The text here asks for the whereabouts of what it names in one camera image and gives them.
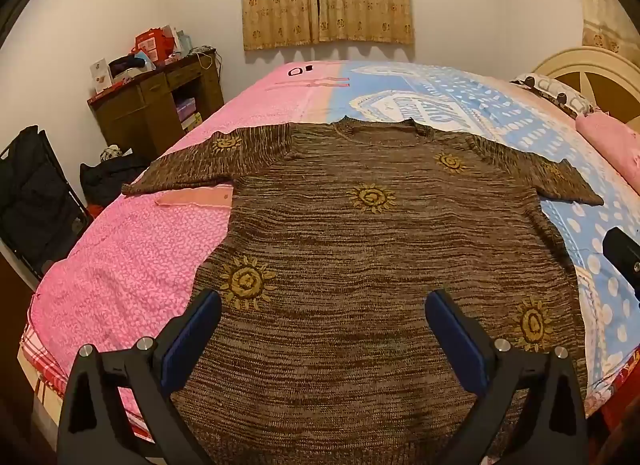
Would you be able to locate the dark wooden desk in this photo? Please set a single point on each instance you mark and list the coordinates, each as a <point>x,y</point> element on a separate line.
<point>150,107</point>

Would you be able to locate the white box with red print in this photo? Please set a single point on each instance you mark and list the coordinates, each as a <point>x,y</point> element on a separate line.
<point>100,76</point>

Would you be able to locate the patterned pillow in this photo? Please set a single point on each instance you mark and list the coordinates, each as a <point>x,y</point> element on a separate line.
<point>555,90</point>

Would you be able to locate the pale blue packet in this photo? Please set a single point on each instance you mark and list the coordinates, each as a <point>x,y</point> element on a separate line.
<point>183,44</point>

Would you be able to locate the pink box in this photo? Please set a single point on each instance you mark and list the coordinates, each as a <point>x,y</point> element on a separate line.
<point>185,107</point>

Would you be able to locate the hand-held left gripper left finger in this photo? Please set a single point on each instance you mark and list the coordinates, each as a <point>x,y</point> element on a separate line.
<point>192,340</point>

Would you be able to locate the black bag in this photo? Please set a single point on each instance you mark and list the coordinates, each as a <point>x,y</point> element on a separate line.
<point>112,179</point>

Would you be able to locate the dark cloth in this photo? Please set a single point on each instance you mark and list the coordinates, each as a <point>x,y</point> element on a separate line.
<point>127,65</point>

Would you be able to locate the black suitcase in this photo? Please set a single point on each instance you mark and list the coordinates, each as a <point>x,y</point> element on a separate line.
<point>35,205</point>

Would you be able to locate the brown knit sweater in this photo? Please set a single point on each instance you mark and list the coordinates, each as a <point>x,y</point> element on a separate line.
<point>350,245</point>

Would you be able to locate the pink pillow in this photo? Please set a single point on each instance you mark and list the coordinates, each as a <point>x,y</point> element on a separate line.
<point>610,145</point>

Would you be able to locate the pink and blue printed blanket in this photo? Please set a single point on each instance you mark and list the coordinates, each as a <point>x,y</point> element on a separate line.
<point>140,255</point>

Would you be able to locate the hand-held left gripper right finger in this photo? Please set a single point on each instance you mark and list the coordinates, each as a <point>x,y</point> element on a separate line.
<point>457,340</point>

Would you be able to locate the red checkered bed sheet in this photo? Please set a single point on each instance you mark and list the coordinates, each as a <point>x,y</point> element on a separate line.
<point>40,360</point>

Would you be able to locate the cream headboard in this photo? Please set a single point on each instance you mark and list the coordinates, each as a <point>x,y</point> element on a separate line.
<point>575,65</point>

